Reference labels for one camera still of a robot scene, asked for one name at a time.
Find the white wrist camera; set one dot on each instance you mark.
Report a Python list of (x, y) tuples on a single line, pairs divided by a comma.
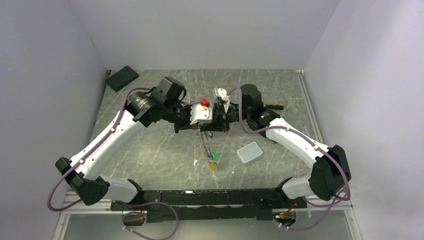
[(222, 97), (200, 114)]

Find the green key tag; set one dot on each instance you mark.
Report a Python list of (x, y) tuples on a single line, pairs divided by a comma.
[(215, 156)]

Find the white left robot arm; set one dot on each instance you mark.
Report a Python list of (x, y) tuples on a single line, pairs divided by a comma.
[(140, 108)]

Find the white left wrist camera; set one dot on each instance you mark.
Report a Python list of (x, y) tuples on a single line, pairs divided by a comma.
[(200, 114)]

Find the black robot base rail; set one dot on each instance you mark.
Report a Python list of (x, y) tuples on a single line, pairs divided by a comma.
[(212, 204)]

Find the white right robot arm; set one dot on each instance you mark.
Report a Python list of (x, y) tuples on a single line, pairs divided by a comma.
[(302, 146)]

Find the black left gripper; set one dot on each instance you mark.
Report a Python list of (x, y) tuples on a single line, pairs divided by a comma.
[(186, 125)]

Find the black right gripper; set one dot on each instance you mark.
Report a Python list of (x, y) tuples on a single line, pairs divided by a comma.
[(220, 118)]

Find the black box at rear left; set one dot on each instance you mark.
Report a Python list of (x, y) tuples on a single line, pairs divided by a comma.
[(123, 77)]

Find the black yellow handled screwdriver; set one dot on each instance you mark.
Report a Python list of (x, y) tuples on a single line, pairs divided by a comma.
[(278, 107)]

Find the black flat box with sticker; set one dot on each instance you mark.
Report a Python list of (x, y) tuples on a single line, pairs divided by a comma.
[(268, 134)]

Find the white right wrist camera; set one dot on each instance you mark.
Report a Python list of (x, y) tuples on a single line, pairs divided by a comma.
[(222, 97)]

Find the aluminium frame rail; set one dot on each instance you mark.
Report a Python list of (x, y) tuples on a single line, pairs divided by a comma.
[(103, 207)]

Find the yellow key tag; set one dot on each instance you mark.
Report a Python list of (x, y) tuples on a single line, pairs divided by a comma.
[(212, 165)]

